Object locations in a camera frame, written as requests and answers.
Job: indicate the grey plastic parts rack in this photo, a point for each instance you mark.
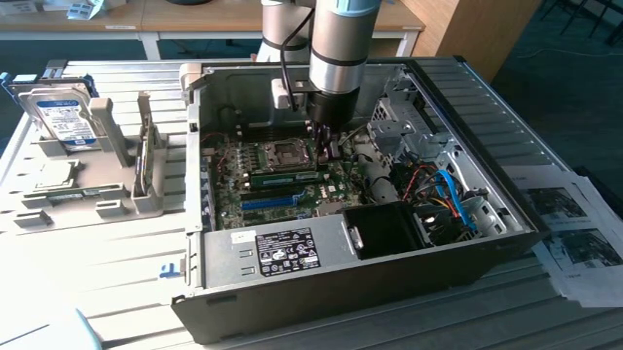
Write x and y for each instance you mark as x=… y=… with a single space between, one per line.
x=105 y=171

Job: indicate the printed paper sheets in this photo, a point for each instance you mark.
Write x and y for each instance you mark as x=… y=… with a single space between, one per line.
x=577 y=233

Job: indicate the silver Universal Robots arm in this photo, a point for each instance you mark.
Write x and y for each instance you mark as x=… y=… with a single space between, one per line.
x=338 y=47

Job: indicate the metal CPU socket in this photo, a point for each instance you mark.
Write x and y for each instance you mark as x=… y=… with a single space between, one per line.
x=286 y=156

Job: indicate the papers on desk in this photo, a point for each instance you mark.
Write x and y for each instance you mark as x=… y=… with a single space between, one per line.
x=54 y=9

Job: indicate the blue expansion slot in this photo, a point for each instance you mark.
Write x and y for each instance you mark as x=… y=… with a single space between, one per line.
x=270 y=203

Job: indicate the metal disk bay cage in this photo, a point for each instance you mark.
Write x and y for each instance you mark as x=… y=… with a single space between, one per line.
x=409 y=131

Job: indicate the black RAM slots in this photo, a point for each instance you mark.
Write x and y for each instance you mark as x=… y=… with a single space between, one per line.
x=273 y=132

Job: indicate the black expansion slot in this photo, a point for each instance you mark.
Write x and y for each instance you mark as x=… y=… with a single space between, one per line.
x=265 y=195

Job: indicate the light blue white object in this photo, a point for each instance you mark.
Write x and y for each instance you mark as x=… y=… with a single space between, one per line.
x=45 y=331

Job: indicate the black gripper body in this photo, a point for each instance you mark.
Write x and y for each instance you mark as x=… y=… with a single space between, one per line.
x=333 y=106

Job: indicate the green RAM stick upright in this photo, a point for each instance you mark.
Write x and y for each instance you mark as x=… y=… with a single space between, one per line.
x=145 y=160

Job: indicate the silver CPU chip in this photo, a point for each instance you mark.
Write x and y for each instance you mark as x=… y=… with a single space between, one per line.
x=58 y=175

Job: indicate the grey power supply unit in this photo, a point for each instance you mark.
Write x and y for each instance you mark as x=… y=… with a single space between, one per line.
x=273 y=255

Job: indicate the wooden cabinet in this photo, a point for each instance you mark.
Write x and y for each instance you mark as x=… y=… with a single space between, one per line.
x=468 y=33

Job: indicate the green RAM stick lying flat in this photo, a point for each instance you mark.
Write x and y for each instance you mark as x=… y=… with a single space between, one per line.
x=66 y=197

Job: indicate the dark office chair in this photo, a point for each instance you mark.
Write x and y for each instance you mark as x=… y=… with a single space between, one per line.
x=592 y=16

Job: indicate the green motherboard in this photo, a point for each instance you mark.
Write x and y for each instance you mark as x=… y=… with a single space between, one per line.
x=273 y=215

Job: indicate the black open PC case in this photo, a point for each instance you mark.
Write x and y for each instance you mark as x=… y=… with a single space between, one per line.
x=341 y=299

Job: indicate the hard disk with blue label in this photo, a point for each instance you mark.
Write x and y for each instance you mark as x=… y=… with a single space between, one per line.
x=61 y=120

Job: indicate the black plastic fan shroud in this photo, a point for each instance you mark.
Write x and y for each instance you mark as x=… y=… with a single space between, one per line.
x=382 y=229

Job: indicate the wooden desk with white frame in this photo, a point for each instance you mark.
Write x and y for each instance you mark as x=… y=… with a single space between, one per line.
x=195 y=22

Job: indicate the green RAM stick in motherboard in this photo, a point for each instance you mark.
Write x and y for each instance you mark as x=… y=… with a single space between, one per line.
x=285 y=179

